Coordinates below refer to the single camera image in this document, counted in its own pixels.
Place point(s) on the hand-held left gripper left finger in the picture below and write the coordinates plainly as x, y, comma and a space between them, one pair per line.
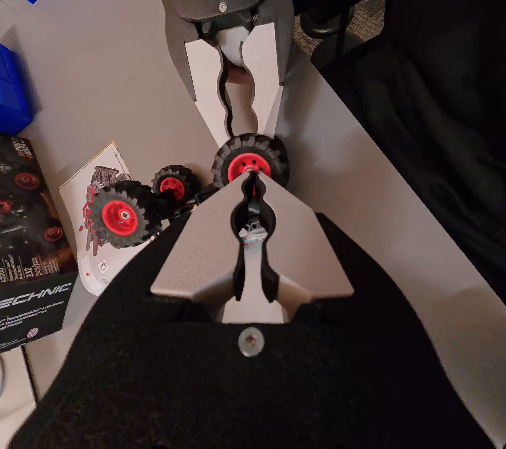
193, 255

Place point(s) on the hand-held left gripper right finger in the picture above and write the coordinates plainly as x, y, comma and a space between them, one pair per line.
308, 255

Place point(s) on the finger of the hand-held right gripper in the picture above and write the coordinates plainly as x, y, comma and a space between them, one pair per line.
205, 77
265, 73

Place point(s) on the black red toy monster truck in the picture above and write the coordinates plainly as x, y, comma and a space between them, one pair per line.
118, 216

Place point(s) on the white instruction booklet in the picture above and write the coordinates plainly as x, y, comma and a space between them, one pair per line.
83, 188

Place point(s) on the grey desk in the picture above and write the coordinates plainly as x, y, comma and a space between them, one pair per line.
118, 62

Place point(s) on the person's right hand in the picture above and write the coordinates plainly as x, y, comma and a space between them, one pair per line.
239, 75

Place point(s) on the black toy set box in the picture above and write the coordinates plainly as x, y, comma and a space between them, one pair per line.
31, 259

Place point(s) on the person's black clothing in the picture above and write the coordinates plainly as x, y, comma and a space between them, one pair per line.
435, 101

